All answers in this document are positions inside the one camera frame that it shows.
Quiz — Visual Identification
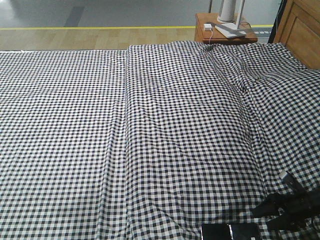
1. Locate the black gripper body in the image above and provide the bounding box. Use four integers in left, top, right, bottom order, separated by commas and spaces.
252, 191, 320, 232

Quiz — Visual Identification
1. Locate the black foldable phone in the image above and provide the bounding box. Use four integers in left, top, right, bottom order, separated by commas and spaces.
201, 223, 262, 240

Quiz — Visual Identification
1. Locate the checkered bed sheet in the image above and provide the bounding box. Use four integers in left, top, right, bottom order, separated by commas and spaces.
0, 50, 127, 240

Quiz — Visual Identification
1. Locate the checkered duvet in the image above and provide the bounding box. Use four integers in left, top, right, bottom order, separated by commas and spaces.
125, 41, 320, 240

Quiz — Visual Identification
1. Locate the wooden headboard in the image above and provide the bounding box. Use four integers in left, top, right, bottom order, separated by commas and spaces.
273, 0, 320, 69

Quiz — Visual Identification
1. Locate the wooden nightstand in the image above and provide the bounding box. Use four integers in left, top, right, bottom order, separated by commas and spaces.
194, 12, 258, 46

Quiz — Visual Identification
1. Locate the white charger block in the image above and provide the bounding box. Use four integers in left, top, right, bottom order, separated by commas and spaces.
203, 23, 213, 32

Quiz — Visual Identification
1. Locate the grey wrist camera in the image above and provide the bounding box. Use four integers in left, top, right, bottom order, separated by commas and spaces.
279, 170, 305, 193

